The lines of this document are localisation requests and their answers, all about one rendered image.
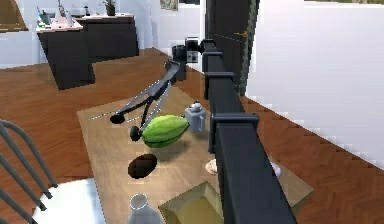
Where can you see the small dark bottle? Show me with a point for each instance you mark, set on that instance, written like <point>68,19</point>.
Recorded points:
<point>86,11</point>

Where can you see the pale round bread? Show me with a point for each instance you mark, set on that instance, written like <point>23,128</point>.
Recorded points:
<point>211,166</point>

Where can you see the clear glass bottle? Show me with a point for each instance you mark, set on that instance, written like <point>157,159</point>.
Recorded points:
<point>143,213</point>

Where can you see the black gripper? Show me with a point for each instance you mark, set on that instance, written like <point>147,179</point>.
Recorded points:
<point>179,55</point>

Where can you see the grey tap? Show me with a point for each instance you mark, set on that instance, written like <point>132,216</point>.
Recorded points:
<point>62,9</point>

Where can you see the grey chair with white seat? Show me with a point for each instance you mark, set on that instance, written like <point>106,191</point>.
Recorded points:
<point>66,203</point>

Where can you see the grey pepper shaker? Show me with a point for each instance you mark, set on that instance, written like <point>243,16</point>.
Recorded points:
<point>196,116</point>

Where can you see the dark room door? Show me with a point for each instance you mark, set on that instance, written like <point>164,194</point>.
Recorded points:
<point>230,20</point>

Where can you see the black cupboard with pale worktop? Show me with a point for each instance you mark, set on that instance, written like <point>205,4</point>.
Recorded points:
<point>111,38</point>
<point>68,56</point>

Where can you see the olive yellow square box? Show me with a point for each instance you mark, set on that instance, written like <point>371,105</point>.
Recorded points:
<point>193,208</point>

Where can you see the dark brown oval potato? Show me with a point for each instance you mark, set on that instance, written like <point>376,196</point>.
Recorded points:
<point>142,165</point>

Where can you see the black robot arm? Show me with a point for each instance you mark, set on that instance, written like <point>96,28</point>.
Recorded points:
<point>246,173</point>

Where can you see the house plant in dark pot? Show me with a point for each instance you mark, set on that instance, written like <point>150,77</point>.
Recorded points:
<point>109,8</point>

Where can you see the brown wooden dining table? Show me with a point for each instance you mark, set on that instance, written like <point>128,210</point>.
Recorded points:
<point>110,150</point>

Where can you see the framed wall picture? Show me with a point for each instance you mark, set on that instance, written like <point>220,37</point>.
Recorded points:
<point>168,4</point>

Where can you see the teal spray bottle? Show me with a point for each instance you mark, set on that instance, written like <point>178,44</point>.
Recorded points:
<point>43,18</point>

